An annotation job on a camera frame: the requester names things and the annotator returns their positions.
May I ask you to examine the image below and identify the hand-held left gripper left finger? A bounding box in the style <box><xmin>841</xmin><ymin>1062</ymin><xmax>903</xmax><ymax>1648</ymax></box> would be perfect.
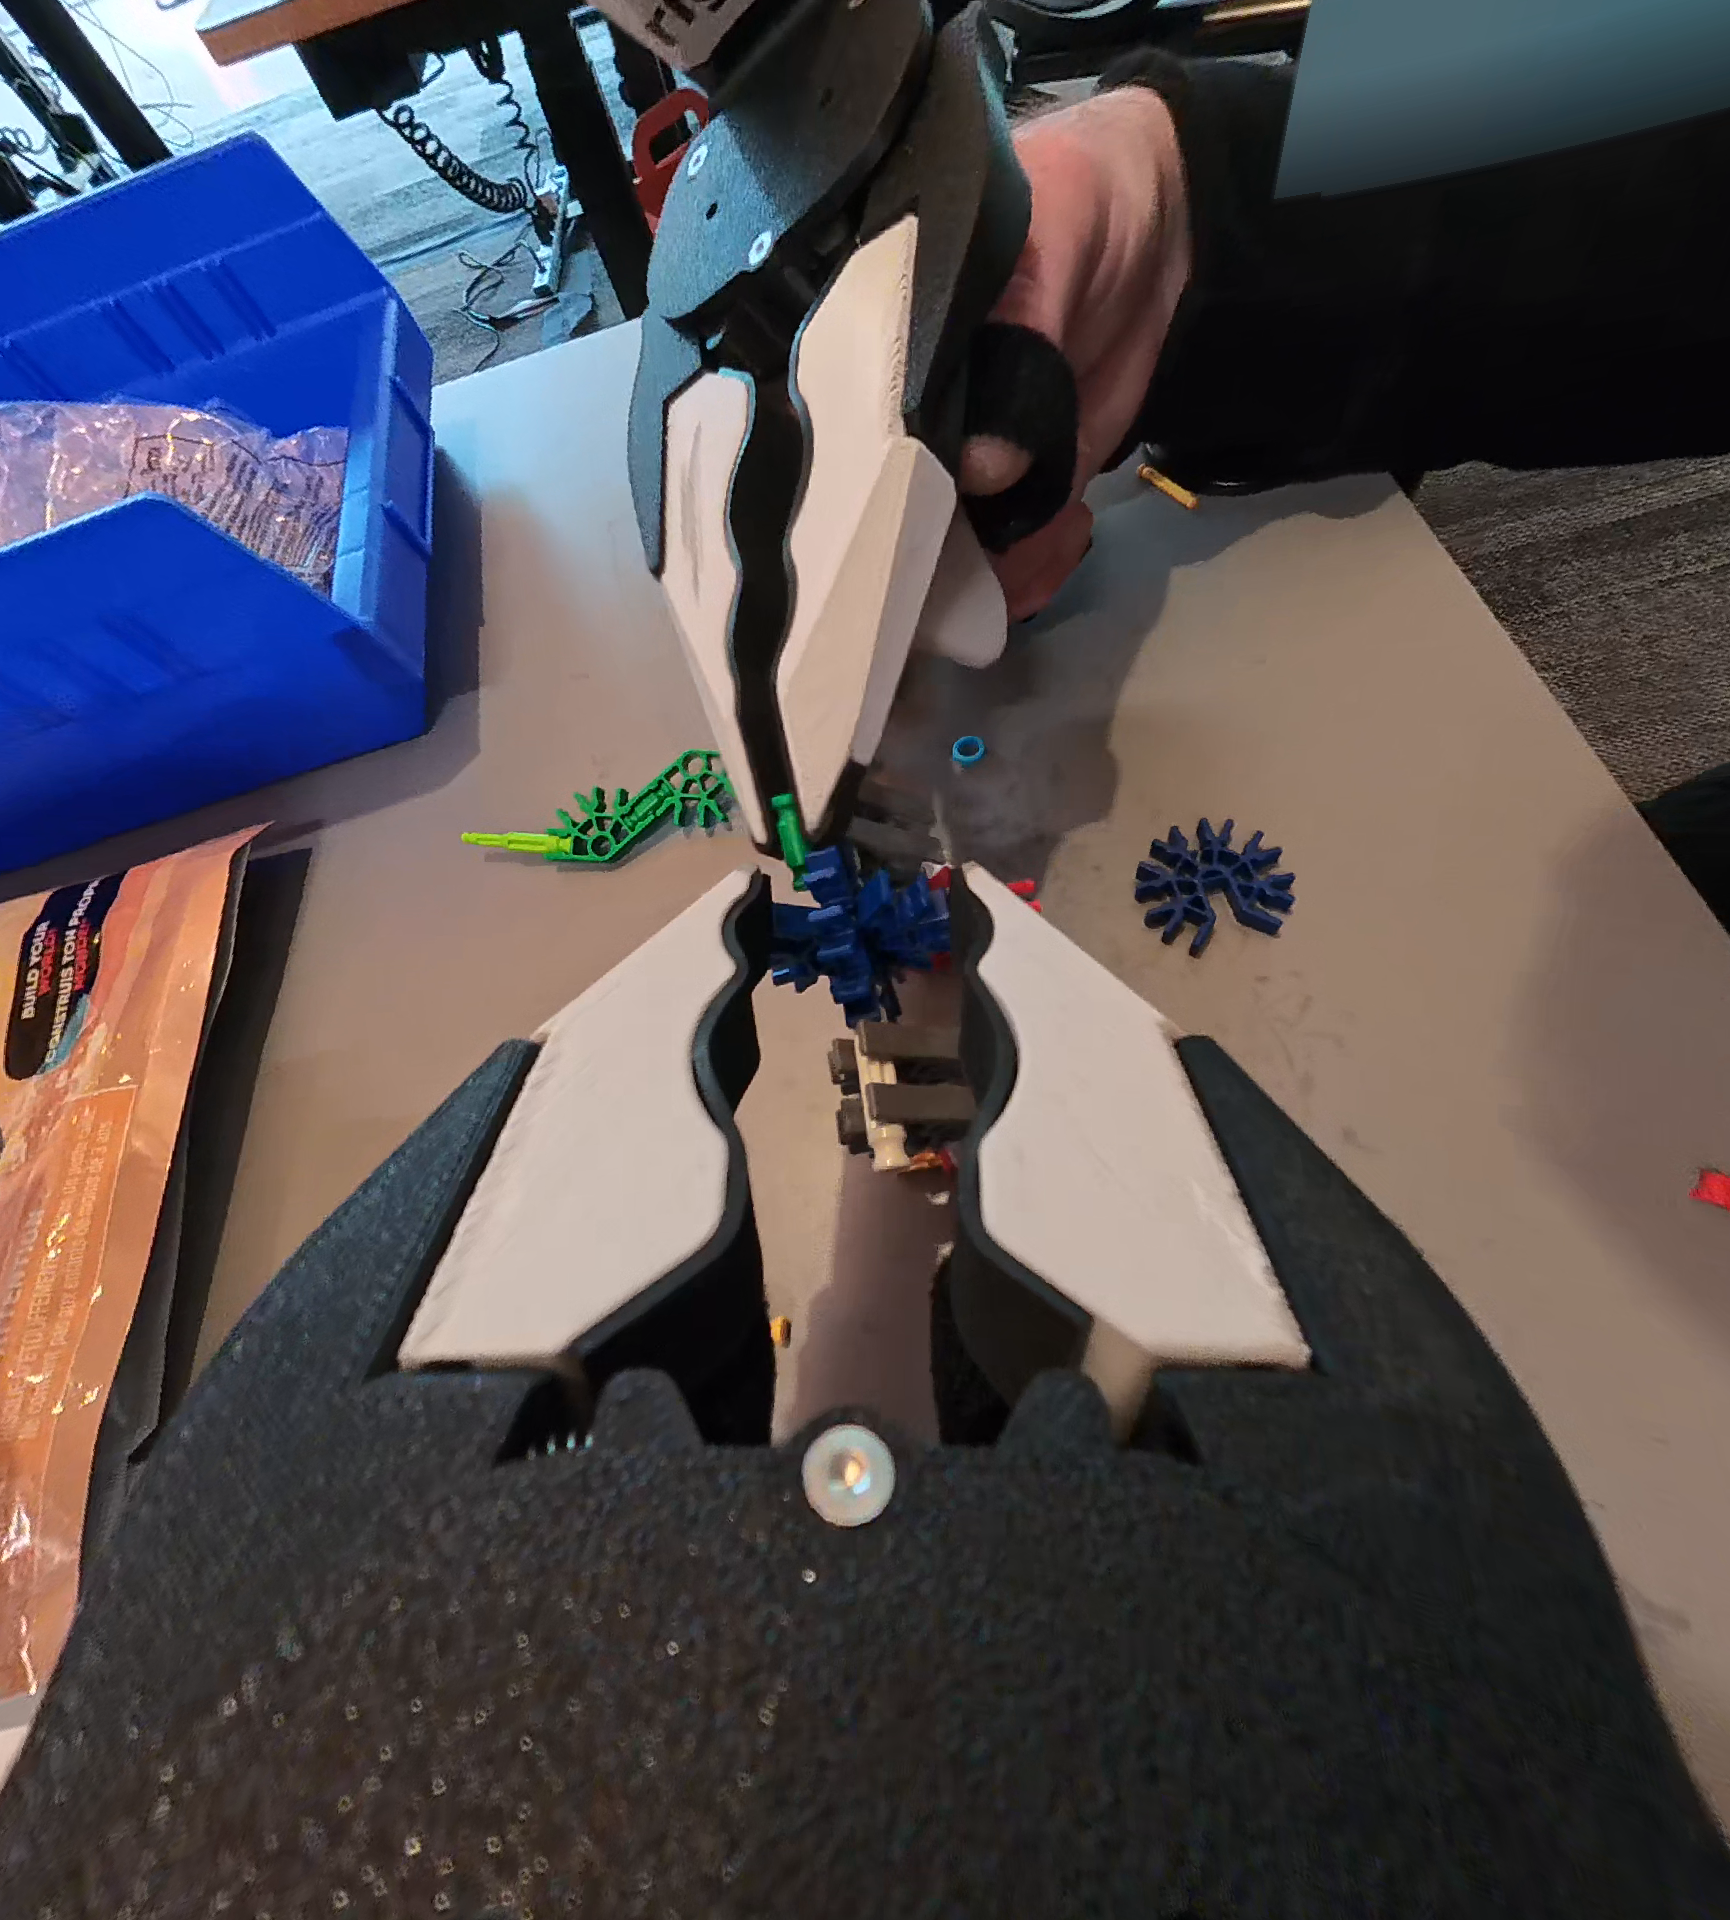
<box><xmin>394</xmin><ymin>867</ymin><xmax>777</xmax><ymax>1375</ymax></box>

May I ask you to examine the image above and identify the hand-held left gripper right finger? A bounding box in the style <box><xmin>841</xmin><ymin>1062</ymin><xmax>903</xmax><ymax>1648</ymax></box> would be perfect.
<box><xmin>945</xmin><ymin>863</ymin><xmax>1317</xmax><ymax>1451</ymax></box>

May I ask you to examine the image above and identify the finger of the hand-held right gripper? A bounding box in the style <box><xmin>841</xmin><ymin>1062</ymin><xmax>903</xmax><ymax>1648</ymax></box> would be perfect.
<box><xmin>772</xmin><ymin>212</ymin><xmax>963</xmax><ymax>824</ymax></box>
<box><xmin>648</xmin><ymin>364</ymin><xmax>812</xmax><ymax>860</ymax></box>

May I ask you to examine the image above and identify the green toy connector chain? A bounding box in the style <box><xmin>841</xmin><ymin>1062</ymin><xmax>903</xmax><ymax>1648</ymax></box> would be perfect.
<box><xmin>460</xmin><ymin>747</ymin><xmax>736</xmax><ymax>870</ymax></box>

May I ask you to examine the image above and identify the multicoloured construction toy model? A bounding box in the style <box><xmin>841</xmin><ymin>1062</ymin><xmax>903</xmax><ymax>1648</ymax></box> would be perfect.
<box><xmin>766</xmin><ymin>756</ymin><xmax>1041</xmax><ymax>1206</ymax></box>

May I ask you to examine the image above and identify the person's right forearm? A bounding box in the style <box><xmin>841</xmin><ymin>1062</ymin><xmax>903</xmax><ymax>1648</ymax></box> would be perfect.
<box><xmin>1103</xmin><ymin>44</ymin><xmax>1730</xmax><ymax>505</ymax></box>

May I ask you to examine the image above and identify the person's right hand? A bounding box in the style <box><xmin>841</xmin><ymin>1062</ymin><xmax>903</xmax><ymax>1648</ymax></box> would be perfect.
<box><xmin>953</xmin><ymin>83</ymin><xmax>1197</xmax><ymax>628</ymax></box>

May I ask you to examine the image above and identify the blue snowflake connector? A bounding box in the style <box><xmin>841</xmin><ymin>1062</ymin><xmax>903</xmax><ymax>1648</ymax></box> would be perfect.
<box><xmin>1134</xmin><ymin>816</ymin><xmax>1299</xmax><ymax>953</ymax></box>

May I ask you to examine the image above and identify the wooden office desk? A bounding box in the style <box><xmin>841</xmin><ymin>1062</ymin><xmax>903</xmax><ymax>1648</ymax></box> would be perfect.
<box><xmin>193</xmin><ymin>0</ymin><xmax>619</xmax><ymax>127</ymax></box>

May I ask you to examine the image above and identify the orange toy package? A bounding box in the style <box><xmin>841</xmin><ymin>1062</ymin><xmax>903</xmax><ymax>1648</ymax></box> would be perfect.
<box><xmin>0</xmin><ymin>822</ymin><xmax>277</xmax><ymax>1730</ymax></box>

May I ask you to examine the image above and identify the clear plastic bag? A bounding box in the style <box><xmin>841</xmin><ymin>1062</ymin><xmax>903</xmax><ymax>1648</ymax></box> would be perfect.
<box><xmin>0</xmin><ymin>393</ymin><xmax>357</xmax><ymax>599</ymax></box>

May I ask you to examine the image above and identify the blue storage bin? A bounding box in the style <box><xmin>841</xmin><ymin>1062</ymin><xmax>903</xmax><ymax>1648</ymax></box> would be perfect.
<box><xmin>0</xmin><ymin>132</ymin><xmax>441</xmax><ymax>907</ymax></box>

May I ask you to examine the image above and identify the black metal pole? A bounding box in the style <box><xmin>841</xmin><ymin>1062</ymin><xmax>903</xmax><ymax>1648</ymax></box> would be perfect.
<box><xmin>16</xmin><ymin>0</ymin><xmax>180</xmax><ymax>171</ymax></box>

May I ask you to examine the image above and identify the black coiled cable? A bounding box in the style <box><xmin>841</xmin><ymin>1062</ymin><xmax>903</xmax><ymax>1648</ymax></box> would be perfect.
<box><xmin>382</xmin><ymin>66</ymin><xmax>540</xmax><ymax>216</ymax></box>

